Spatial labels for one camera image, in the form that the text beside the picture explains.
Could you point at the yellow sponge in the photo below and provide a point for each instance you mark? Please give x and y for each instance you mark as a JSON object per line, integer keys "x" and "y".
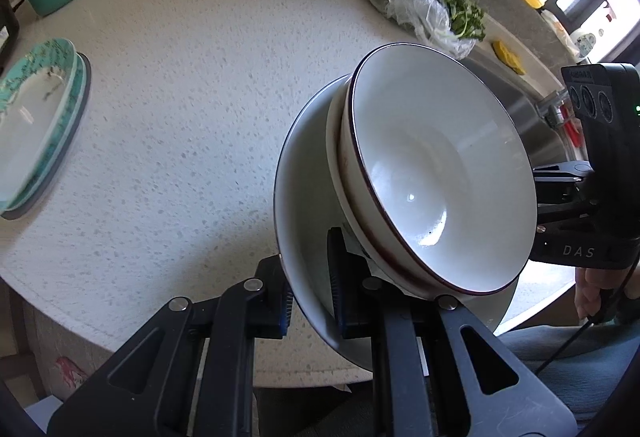
{"x": 507, "y": 56}

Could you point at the person's grey trousers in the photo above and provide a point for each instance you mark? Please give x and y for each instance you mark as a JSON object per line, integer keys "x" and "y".
{"x": 565, "y": 367}

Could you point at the steel faucet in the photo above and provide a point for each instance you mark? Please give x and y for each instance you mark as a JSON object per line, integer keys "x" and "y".
{"x": 550, "y": 109}

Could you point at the white soap dish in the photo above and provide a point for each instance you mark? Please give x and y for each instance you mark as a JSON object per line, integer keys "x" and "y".
{"x": 557, "y": 29}

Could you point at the plastic bag of greens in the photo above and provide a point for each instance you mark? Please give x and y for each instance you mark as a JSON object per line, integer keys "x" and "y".
{"x": 425, "y": 2}

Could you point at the large white bowl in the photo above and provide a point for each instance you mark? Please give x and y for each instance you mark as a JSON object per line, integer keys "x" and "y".
{"x": 305, "y": 217}

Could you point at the dark rimmed white bowl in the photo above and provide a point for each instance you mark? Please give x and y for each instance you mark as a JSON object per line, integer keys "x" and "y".
{"x": 435, "y": 167}

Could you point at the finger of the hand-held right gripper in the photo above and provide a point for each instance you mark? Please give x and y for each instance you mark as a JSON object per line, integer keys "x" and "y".
{"x": 565, "y": 171}
{"x": 567, "y": 212}

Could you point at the person's right hand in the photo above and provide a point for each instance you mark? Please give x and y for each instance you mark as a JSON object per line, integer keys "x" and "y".
{"x": 589, "y": 297}

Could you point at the teal floral plate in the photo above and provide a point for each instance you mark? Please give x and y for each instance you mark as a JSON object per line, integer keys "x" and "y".
{"x": 30, "y": 117}
{"x": 71, "y": 104}

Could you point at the grey rimmed plate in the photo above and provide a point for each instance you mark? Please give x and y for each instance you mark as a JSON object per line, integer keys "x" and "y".
{"x": 83, "y": 97}

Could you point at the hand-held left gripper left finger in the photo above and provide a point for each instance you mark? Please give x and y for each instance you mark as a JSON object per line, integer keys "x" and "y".
{"x": 284, "y": 312}

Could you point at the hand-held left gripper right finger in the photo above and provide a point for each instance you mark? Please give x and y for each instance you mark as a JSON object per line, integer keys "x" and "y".
{"x": 340, "y": 287}

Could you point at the white dish soap bottle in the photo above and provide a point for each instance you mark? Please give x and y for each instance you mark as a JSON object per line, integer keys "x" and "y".
{"x": 585, "y": 44}

